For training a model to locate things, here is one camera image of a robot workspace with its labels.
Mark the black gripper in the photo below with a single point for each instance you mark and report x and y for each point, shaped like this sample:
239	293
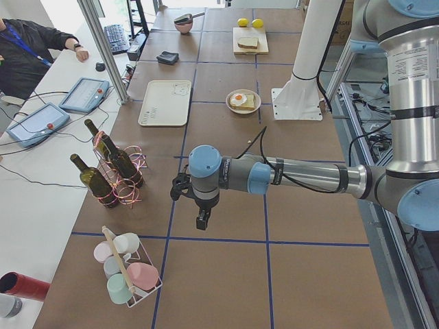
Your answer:
204	204

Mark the plain bread slice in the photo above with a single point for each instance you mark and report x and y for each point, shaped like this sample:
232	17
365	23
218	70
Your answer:
248	43

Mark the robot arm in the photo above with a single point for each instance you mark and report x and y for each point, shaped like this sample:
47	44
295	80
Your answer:
408	185

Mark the cream bear tray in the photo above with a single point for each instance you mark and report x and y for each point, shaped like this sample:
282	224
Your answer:
166	103

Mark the white cup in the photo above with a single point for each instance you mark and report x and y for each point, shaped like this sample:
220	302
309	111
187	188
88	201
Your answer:
126	243

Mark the pink cup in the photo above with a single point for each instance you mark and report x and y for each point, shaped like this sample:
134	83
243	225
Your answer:
143	275

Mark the middle green wine bottle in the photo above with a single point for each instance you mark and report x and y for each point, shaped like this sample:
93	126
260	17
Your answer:
122	162

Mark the green wine bottle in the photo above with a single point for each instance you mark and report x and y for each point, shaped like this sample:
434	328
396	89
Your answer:
95	182
122	162
94	131

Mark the grey cup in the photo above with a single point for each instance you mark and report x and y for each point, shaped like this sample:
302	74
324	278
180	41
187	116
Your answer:
111	267

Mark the lilac cup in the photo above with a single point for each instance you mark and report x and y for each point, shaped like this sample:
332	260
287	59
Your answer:
102	252

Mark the mint green cup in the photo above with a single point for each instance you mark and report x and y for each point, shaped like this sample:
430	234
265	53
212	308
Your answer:
118	290

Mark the front green wine bottle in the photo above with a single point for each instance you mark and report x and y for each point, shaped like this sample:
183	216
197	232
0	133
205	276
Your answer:
95	182

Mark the bread slice under egg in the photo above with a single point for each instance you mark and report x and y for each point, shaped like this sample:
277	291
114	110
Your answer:
249	105

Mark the white round plate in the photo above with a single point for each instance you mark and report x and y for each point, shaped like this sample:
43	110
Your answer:
257	101

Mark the fried egg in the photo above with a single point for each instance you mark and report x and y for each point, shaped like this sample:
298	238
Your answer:
237	99

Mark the rear green wine bottle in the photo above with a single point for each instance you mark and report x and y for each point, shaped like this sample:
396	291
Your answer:
94	131

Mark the white pillar with base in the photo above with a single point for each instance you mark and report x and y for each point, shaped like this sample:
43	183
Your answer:
299	99

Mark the folded grey cloth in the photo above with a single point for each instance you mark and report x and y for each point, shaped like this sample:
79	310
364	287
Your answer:
169	58

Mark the far teach pendant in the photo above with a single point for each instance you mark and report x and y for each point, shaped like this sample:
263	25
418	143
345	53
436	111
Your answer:
85	95

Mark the teach pendant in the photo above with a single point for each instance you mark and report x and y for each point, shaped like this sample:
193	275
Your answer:
39	125
85	95

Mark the wooden cutting board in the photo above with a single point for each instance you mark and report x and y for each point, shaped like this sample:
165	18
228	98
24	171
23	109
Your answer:
240	32

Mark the black computer mouse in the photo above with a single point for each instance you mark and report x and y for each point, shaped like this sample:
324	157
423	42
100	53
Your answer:
100	67

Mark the near teach pendant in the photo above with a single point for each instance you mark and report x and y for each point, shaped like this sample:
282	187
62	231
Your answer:
39	125

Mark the pink bowl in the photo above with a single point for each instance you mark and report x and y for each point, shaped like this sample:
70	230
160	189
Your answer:
184	29

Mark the left yellow lemon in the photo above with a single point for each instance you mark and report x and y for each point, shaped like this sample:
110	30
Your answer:
242	22

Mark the yellow lemon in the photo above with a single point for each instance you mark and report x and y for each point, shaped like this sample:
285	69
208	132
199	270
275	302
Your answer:
242	22
257	23

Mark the metal scoop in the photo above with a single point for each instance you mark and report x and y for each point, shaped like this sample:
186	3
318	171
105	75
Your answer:
187	18

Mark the right yellow lemon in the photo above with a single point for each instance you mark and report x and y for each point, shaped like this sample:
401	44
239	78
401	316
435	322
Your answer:
257	23

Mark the black keyboard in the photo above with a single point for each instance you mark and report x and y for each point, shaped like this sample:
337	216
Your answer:
116	38

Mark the red cylinder can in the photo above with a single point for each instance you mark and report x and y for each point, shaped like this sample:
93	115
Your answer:
20	285

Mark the seated person in black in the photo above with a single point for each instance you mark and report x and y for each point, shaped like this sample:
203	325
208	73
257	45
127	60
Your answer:
26	57

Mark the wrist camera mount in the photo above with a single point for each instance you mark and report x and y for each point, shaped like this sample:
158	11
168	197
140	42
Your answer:
182	186

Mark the white wire cup rack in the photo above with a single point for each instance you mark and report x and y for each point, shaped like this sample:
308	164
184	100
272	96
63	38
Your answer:
124	260

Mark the copper wire bottle rack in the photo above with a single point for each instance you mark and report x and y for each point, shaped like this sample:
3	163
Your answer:
125	190

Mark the aluminium frame post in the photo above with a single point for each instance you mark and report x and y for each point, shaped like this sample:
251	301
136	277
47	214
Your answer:
91	16

